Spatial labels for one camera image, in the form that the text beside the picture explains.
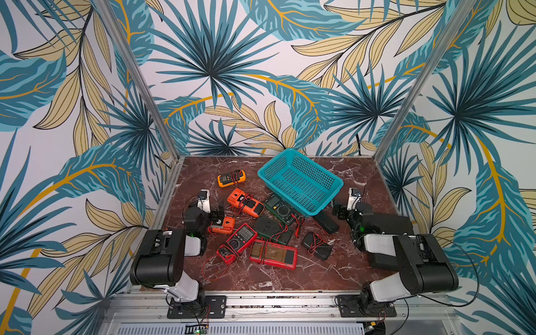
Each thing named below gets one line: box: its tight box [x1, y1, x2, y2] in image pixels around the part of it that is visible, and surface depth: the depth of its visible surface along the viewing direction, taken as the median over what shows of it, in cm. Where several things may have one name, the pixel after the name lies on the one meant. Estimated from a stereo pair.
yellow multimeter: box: [217, 169, 247, 188], surface depth 108 cm
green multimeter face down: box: [253, 215, 294, 246], surface depth 90 cm
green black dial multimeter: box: [263, 192, 301, 226], surface depth 98 cm
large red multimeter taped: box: [249, 239, 299, 271], surface depth 83 cm
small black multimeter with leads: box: [302, 232, 333, 260], surface depth 86 cm
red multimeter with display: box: [216, 223, 258, 264], surface depth 85 cm
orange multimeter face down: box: [226, 187, 266, 218], surface depth 97 cm
